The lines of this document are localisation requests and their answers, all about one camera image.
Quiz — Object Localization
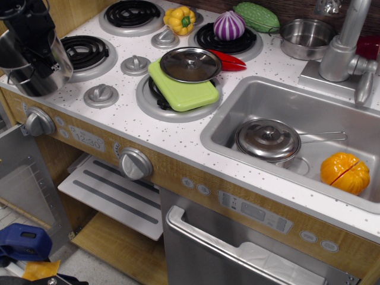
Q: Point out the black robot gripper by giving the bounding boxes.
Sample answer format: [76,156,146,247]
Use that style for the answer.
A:
[1,1,61,78]

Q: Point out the tall steel pot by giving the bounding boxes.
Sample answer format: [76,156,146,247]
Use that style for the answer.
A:
[1,31,74,97]

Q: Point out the front left stove burner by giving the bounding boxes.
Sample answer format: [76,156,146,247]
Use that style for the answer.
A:
[61,36,118,83]

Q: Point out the stove burner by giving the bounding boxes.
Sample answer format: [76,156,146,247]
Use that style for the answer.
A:
[188,23,264,62]
[99,1,164,37]
[61,36,118,83]
[135,75,223,123]

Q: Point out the back left stove burner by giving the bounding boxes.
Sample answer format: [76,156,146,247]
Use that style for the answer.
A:
[99,1,164,37]

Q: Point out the front right stove burner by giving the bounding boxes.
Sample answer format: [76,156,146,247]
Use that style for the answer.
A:
[135,75,223,123]

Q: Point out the steel pot lid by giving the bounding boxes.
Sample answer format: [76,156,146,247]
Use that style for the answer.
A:
[160,47,222,83]

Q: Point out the back right stove burner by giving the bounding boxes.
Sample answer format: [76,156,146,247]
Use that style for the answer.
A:
[188,23,264,62]

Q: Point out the small steel bowl pot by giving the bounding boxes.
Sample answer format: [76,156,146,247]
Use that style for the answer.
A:
[268,18,338,61]

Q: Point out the left silver oven knob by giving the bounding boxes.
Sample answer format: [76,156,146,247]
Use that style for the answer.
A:
[25,106,56,137]

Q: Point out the silver oven knob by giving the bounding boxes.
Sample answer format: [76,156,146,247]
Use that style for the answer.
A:
[119,147,153,181]
[25,106,56,137]

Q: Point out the silver stovetop knob front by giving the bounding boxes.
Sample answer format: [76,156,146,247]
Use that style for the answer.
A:
[84,84,119,109]

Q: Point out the silver stovetop knob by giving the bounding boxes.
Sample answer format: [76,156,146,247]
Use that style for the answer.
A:
[84,84,119,109]
[121,55,151,77]
[151,28,180,49]

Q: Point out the silver stovetop knob middle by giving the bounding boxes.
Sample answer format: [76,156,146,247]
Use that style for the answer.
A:
[121,55,151,77]

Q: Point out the open oven door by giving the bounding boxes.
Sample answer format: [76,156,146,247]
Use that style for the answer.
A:
[1,125,71,257]

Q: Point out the silver stovetop knob back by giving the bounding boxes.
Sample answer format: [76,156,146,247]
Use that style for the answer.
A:
[151,28,180,49]

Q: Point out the white oven rack shelf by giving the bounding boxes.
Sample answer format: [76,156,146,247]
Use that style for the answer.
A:
[58,156,163,240]

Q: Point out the right silver oven knob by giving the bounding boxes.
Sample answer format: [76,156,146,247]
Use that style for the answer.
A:
[119,147,153,181]

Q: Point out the green plastic cutting board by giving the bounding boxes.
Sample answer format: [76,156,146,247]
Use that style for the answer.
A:
[148,59,219,112]

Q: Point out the yellow toy bell pepper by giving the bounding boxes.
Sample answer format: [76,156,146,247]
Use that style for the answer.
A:
[163,6,196,36]

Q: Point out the blue clamp tool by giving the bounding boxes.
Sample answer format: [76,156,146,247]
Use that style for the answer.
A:
[1,223,53,261]

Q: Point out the red toy chili pepper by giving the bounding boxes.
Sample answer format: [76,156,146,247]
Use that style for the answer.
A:
[207,49,246,71]

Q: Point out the purple toy onion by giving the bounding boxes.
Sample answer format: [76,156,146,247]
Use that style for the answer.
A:
[213,11,246,41]

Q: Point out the yellow cloth scrap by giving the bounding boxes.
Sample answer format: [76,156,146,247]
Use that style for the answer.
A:
[22,260,61,281]

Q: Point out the green toy bitter gourd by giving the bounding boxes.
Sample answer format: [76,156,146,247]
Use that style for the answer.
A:
[233,2,280,33]

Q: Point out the silver dishwasher door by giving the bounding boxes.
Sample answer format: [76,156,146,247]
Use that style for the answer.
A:
[160,188,360,284]

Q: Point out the steel saucepan with lid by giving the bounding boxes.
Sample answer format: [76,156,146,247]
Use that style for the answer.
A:
[235,119,348,168]

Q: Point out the silver toy faucet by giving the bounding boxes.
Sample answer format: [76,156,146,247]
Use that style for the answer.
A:
[298,1,378,106]

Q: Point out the orange toy pumpkin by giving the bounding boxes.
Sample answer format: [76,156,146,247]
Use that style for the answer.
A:
[320,152,371,195]

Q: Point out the red cup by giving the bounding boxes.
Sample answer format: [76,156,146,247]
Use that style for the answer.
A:
[356,35,379,60]

